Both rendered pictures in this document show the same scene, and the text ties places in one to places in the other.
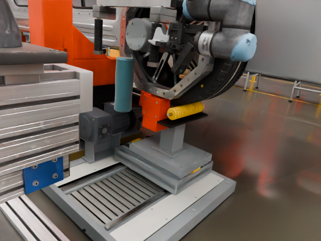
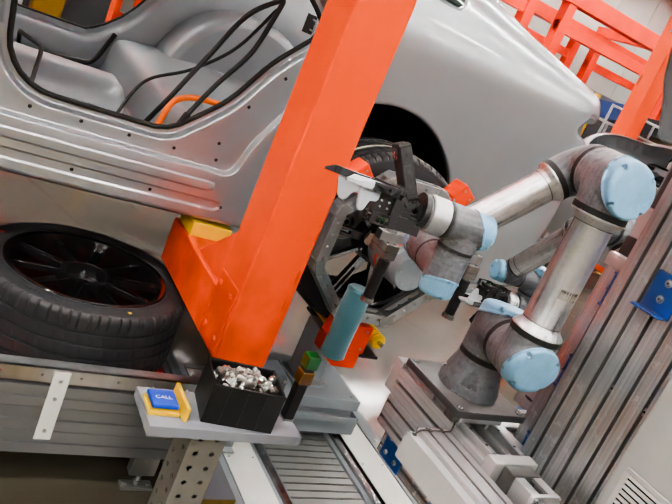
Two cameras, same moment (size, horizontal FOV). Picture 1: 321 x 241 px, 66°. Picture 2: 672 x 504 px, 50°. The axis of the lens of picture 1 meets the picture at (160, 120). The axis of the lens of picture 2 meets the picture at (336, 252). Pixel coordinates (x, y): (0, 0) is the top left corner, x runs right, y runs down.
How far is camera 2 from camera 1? 2.58 m
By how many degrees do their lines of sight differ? 69
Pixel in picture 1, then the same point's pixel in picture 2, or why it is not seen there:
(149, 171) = (314, 421)
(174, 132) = not seen: hidden behind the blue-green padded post
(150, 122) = (348, 358)
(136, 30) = (415, 270)
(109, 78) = not seen: hidden behind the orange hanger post
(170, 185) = (347, 425)
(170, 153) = (321, 383)
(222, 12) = (531, 286)
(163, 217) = (379, 465)
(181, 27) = (500, 293)
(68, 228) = not seen: outside the picture
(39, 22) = (297, 263)
